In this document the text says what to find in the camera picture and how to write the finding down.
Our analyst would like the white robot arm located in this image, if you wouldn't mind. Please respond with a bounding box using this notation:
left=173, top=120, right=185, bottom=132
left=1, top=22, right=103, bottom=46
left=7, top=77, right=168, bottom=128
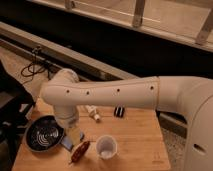
left=41, top=68, right=213, bottom=171

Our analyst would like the dark ceramic patterned bowl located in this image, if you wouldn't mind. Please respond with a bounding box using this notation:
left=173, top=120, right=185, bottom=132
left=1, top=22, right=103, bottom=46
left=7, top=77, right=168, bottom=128
left=25, top=115, right=64, bottom=152

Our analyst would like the blue sponge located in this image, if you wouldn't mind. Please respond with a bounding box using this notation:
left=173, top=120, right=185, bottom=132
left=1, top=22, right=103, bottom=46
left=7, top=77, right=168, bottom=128
left=61, top=132, right=84, bottom=151

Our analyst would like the white tube bottle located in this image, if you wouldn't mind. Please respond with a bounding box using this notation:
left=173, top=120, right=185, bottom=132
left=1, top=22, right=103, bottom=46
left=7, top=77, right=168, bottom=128
left=85, top=105, right=101, bottom=122

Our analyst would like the white plastic cup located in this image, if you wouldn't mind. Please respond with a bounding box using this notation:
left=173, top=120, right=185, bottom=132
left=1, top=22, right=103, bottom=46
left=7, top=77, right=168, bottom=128
left=95, top=135, right=118, bottom=160

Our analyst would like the black chair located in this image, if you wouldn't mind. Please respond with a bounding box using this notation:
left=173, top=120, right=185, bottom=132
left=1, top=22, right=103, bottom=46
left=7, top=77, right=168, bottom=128
left=0, top=60, right=34, bottom=171

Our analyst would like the black cable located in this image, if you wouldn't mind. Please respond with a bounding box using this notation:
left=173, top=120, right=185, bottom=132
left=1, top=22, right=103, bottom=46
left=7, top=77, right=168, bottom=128
left=20, top=46, right=54, bottom=85

